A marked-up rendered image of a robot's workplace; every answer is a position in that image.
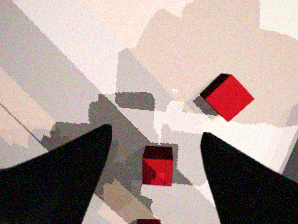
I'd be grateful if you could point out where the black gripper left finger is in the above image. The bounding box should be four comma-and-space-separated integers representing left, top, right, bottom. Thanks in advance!
0, 124, 112, 224

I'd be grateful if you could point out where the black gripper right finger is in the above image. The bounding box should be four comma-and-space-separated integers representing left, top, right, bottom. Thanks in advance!
200, 132, 298, 224

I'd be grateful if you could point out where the red cube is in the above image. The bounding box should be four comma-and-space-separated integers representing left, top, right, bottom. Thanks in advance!
136, 219, 161, 224
200, 73, 254, 122
142, 146, 173, 186

